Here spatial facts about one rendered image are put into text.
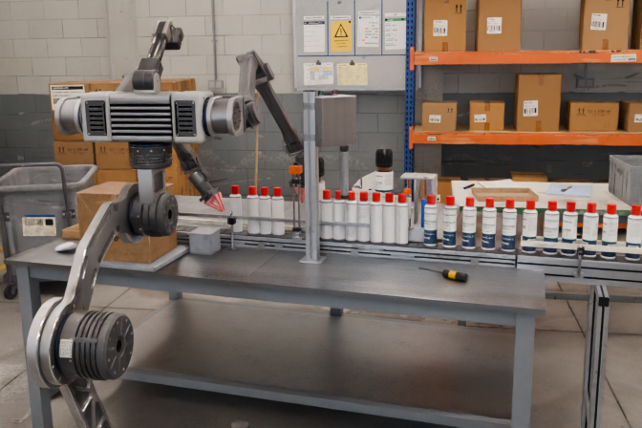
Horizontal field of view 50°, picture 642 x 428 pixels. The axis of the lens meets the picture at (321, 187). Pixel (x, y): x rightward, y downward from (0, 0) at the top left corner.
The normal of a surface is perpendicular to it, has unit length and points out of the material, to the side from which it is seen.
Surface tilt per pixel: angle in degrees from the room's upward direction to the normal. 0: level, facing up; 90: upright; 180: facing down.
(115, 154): 90
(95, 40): 90
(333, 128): 90
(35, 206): 93
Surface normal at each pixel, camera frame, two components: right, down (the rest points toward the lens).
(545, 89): -0.17, 0.18
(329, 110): 0.62, 0.15
